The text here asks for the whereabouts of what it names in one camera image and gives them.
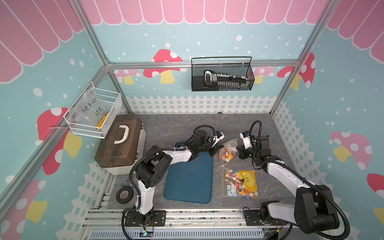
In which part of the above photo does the candy ziploc bag yellow label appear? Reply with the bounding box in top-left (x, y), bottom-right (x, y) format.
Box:
top-left (222, 166), bottom-right (259, 200)

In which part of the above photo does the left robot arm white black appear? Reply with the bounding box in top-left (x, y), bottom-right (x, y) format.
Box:
top-left (129, 131), bottom-right (225, 216)

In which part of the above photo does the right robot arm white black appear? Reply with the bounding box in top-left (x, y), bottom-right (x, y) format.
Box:
top-left (237, 135), bottom-right (340, 234)

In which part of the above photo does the teal plastic tray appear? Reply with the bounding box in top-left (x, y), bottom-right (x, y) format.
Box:
top-left (164, 152), bottom-right (214, 204)

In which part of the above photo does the tool in black basket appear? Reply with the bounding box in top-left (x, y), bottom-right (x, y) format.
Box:
top-left (203, 71), bottom-right (250, 90)

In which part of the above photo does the brown lid storage box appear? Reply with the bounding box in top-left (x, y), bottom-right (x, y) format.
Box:
top-left (95, 114), bottom-right (146, 176)

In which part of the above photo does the black tape roll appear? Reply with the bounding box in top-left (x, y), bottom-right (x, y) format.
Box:
top-left (116, 186), bottom-right (134, 205)

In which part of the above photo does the yellow item in white basket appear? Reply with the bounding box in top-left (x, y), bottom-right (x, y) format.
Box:
top-left (97, 113), bottom-right (109, 130)

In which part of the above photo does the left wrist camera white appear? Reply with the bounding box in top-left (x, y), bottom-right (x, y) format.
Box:
top-left (214, 131), bottom-right (225, 141)

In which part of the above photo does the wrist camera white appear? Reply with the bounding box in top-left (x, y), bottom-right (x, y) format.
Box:
top-left (240, 131), bottom-right (252, 149)
top-left (214, 131), bottom-right (225, 141)

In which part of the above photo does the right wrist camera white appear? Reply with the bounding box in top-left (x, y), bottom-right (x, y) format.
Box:
top-left (240, 131), bottom-right (252, 149)

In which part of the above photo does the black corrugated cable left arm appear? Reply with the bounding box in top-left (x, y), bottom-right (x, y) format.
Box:
top-left (128, 125), bottom-right (217, 193)

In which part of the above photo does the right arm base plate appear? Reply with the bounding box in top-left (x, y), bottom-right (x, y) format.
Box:
top-left (242, 208), bottom-right (286, 228)

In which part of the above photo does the black wire mesh basket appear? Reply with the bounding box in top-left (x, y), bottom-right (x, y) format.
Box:
top-left (191, 57), bottom-right (255, 92)

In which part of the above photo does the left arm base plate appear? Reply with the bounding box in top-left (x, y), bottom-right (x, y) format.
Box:
top-left (124, 209), bottom-right (167, 227)

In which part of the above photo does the white wire basket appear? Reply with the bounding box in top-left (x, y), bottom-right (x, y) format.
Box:
top-left (64, 83), bottom-right (122, 139)

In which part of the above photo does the aluminium rail front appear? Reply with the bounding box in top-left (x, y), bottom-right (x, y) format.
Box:
top-left (80, 208), bottom-right (331, 232)

